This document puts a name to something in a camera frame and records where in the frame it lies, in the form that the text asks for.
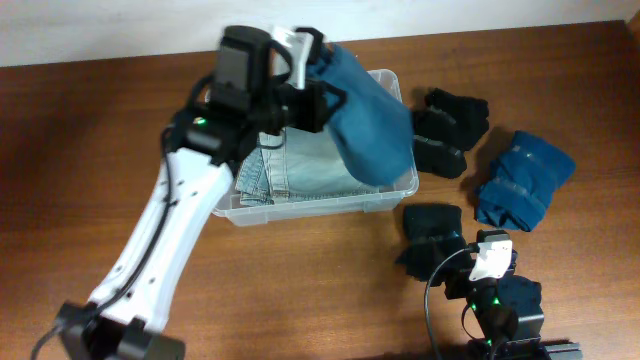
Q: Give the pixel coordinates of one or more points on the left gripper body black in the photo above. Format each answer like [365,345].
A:
[323,106]

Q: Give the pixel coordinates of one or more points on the light blue jeans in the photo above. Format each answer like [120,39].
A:
[294,167]

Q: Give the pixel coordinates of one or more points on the black taped garment bundle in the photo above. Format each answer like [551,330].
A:
[447,128]
[434,232]

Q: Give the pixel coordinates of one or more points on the dark blue jeans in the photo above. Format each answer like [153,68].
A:
[372,129]

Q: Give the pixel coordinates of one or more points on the clear plastic storage container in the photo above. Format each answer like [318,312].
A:
[387,198]

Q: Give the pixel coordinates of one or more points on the blue taped sweater bundle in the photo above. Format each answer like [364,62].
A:
[522,182]

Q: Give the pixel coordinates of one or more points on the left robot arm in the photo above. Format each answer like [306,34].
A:
[259,86]

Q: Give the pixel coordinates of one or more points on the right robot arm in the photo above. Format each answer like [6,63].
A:
[507,306]

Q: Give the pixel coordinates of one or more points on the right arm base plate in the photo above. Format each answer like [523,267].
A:
[563,351]

